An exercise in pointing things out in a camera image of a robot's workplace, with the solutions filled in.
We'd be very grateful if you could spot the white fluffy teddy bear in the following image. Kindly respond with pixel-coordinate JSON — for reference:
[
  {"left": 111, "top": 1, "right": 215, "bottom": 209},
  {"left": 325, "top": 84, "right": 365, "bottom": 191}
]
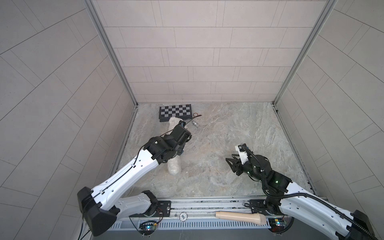
[{"left": 167, "top": 117, "right": 188, "bottom": 176}]

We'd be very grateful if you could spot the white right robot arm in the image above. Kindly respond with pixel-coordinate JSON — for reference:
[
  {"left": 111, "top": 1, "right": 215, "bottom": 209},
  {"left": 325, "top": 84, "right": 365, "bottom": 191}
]
[{"left": 226, "top": 154, "right": 376, "bottom": 240}]

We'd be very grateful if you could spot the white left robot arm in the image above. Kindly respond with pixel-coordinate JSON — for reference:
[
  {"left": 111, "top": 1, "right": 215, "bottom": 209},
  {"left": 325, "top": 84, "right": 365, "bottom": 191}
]
[{"left": 77, "top": 121, "right": 192, "bottom": 237}]

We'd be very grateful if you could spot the folded black chess board box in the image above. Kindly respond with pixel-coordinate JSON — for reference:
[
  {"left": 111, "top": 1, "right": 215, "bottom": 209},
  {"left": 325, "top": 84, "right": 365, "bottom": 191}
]
[{"left": 159, "top": 104, "right": 193, "bottom": 122}]

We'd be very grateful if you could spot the right green circuit board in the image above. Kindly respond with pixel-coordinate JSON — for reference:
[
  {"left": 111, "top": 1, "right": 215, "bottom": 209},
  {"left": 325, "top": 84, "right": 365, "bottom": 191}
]
[{"left": 268, "top": 218, "right": 287, "bottom": 233}]

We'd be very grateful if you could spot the green circuit board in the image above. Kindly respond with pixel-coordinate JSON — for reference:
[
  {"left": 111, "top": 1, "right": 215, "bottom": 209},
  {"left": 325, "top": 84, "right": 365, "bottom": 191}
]
[
  {"left": 268, "top": 218, "right": 287, "bottom": 233},
  {"left": 139, "top": 221, "right": 159, "bottom": 236}
]

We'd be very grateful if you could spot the left green circuit board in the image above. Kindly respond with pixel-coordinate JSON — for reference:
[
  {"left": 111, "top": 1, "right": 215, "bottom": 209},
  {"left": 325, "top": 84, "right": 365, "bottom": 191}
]
[{"left": 139, "top": 221, "right": 159, "bottom": 236}]

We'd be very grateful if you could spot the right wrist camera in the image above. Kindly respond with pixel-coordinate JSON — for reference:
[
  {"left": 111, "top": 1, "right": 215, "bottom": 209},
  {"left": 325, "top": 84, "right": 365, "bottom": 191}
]
[{"left": 235, "top": 144, "right": 249, "bottom": 165}]

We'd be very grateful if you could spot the beige wooden handle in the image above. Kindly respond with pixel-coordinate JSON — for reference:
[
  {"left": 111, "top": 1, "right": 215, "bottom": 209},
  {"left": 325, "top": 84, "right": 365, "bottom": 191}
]
[{"left": 215, "top": 211, "right": 267, "bottom": 225}]

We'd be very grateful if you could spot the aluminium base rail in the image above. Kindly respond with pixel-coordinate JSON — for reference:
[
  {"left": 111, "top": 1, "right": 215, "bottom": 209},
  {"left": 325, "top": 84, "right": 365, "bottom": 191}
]
[{"left": 89, "top": 195, "right": 331, "bottom": 223}]

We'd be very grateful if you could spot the black corrugated cable conduit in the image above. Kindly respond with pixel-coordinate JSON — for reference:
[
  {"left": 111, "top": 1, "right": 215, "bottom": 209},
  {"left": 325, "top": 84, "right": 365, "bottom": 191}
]
[{"left": 239, "top": 143, "right": 379, "bottom": 240}]

